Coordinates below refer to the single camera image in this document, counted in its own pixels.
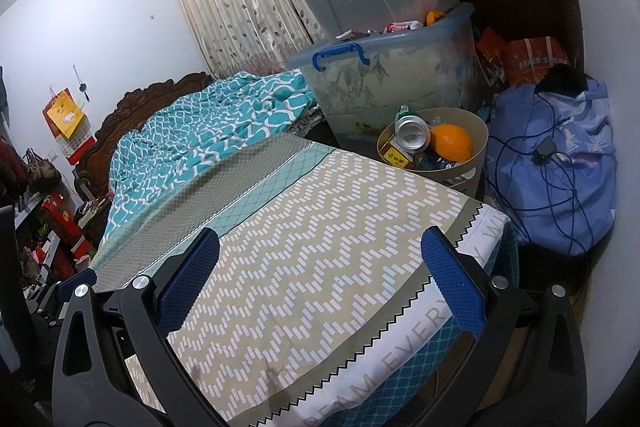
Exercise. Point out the red gift box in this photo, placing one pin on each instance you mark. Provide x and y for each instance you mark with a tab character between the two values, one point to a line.
62	217

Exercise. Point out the black power adapter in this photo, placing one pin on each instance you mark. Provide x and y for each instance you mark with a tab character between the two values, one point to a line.
545	151

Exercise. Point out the small orange plastic item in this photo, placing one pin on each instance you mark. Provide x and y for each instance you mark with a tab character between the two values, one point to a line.
434	17

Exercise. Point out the teal patterned blanket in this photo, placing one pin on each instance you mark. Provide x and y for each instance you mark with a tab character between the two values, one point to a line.
200	132

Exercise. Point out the dark red hanging clothes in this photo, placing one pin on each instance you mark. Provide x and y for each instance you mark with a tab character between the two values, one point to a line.
10	167

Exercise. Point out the large orange printed bag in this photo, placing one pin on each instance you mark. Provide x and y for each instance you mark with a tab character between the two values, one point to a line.
535	59

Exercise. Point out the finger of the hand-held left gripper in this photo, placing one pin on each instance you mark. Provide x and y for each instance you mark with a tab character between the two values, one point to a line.
80	278

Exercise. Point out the black cloth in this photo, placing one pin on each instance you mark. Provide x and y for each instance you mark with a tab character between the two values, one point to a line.
562	77

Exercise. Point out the red white packet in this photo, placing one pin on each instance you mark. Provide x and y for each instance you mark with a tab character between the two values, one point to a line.
402	27

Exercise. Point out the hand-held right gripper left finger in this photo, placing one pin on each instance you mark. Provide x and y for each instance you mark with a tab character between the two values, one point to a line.
190	277

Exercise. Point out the brown handbag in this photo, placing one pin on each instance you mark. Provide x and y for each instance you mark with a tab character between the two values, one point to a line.
40	172

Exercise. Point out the red yellow small box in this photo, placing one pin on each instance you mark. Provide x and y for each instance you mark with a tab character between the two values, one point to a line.
395	154

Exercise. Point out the orange half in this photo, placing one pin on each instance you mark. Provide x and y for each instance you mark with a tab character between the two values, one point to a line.
452	142

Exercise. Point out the teal knitted cloth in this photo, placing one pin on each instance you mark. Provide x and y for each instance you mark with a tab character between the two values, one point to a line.
486	112

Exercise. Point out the red wall calendar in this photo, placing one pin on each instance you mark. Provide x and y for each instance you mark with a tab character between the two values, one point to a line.
80	148

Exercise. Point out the beige waste bin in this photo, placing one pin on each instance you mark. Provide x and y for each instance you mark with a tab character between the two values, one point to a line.
477	132

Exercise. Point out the carved wooden headboard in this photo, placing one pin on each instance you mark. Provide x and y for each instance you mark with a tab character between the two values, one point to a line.
145	99

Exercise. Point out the green aluminium can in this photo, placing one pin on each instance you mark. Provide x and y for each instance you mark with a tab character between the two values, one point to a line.
412	134

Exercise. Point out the small orange printed bag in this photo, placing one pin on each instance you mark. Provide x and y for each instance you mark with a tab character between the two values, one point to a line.
490	54

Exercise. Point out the black hanging ornament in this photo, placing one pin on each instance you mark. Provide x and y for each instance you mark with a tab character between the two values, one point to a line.
81	84

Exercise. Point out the light blue cloth bundle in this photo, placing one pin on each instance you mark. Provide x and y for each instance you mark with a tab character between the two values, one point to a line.
525	202

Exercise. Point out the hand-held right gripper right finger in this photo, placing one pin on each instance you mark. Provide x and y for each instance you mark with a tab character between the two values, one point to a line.
450	282

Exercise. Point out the zigzag patterned bed sheet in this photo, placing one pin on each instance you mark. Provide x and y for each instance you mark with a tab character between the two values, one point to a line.
300	257

